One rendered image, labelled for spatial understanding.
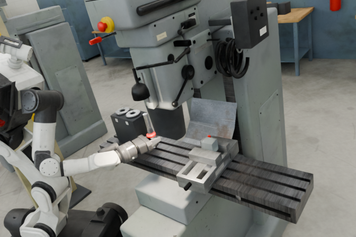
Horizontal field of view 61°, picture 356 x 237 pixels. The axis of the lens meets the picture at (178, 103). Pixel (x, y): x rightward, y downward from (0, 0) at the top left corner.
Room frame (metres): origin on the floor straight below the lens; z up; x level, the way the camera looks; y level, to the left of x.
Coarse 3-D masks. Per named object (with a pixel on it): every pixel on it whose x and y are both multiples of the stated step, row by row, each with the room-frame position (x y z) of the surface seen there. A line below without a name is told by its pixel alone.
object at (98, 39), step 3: (111, 33) 1.33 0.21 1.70; (114, 33) 1.34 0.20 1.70; (105, 36) 1.31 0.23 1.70; (108, 36) 1.31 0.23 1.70; (93, 39) 1.26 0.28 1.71; (96, 39) 1.27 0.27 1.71; (99, 39) 1.27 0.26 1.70; (102, 39) 1.29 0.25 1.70; (90, 42) 1.25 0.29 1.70; (93, 42) 1.25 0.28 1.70; (96, 42) 1.26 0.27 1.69
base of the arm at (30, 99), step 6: (24, 90) 1.19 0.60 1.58; (30, 90) 1.18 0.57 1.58; (36, 90) 1.18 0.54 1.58; (24, 96) 1.18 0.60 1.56; (30, 96) 1.16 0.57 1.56; (36, 96) 1.15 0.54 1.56; (60, 96) 1.26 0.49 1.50; (24, 102) 1.17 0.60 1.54; (30, 102) 1.15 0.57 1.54; (36, 102) 1.14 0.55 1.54; (24, 108) 1.17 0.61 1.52; (30, 108) 1.14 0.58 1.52; (36, 108) 1.14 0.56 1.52; (60, 108) 1.25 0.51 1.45
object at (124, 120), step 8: (120, 112) 1.68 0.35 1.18; (128, 112) 1.66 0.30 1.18; (136, 112) 1.63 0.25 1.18; (144, 112) 1.63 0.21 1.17; (112, 120) 1.69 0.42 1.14; (120, 120) 1.63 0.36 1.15; (128, 120) 1.58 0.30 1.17; (136, 120) 1.56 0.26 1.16; (144, 120) 1.60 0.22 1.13; (120, 128) 1.65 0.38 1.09; (128, 128) 1.59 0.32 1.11; (136, 128) 1.55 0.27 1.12; (144, 128) 1.59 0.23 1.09; (120, 136) 1.67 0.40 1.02; (128, 136) 1.61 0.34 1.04; (136, 136) 1.55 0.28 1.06
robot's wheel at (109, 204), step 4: (104, 204) 1.60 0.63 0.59; (108, 204) 1.58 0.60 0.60; (112, 204) 1.58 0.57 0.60; (116, 204) 1.58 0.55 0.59; (112, 208) 1.54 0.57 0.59; (116, 208) 1.55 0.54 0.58; (120, 208) 1.55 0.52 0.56; (120, 212) 1.53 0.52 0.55; (124, 212) 1.55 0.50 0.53; (120, 216) 1.53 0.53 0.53; (124, 216) 1.53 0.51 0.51; (120, 220) 1.55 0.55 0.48; (124, 220) 1.52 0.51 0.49
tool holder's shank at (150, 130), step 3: (144, 114) 1.30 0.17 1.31; (147, 114) 1.30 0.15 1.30; (144, 117) 1.30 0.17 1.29; (147, 117) 1.30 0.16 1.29; (147, 120) 1.30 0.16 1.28; (147, 123) 1.30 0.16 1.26; (147, 126) 1.30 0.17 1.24; (150, 126) 1.30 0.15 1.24; (147, 129) 1.30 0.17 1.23; (150, 129) 1.30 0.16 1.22; (147, 132) 1.30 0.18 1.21; (150, 132) 1.29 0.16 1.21
